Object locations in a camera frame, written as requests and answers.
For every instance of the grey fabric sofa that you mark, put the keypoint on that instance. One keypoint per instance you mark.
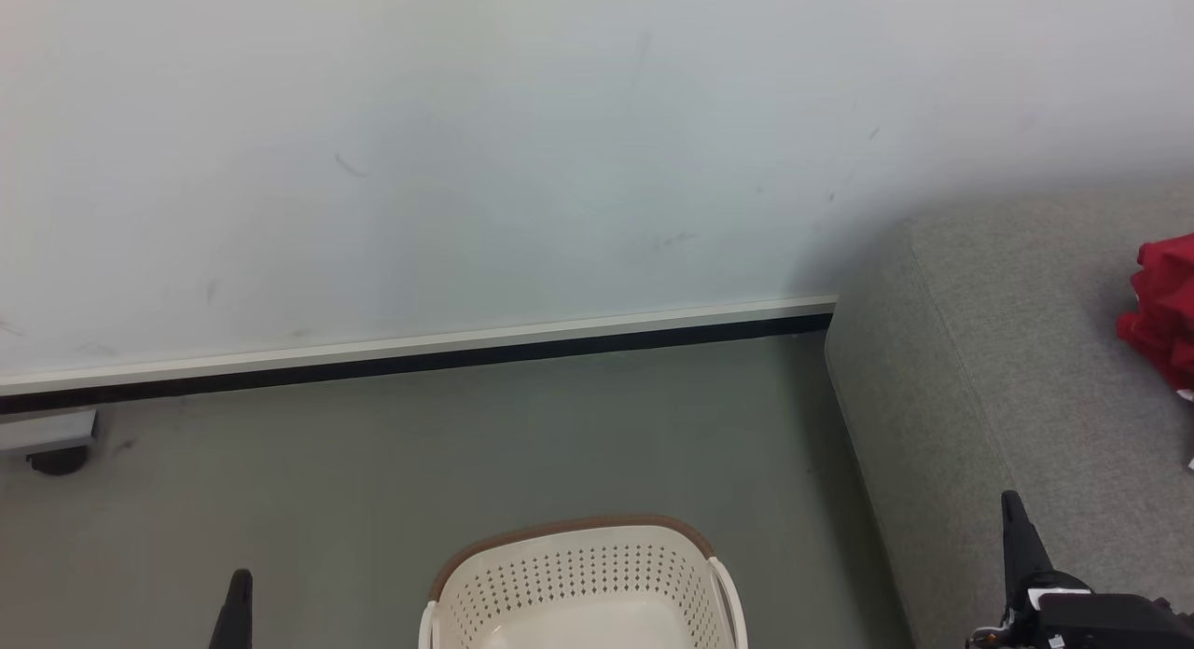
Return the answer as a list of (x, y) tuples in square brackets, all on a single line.
[(1026, 369)]

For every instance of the dark left gripper long finger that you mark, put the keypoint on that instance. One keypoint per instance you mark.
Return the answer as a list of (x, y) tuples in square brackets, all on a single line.
[(233, 621)]

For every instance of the white and black baseboard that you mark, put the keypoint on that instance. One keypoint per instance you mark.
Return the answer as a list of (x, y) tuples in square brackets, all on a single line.
[(420, 351)]

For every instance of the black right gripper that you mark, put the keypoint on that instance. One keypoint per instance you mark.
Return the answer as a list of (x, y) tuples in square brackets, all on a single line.
[(1110, 626)]

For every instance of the white perforated laundry basket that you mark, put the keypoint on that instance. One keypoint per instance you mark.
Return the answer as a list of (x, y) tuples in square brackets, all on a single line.
[(578, 584)]

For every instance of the red basketball jersey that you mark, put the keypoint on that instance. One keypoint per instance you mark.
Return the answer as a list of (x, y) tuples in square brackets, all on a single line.
[(1166, 313)]

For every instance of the grey furniture with black caster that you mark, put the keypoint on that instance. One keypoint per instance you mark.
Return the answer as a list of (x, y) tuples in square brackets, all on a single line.
[(47, 434)]

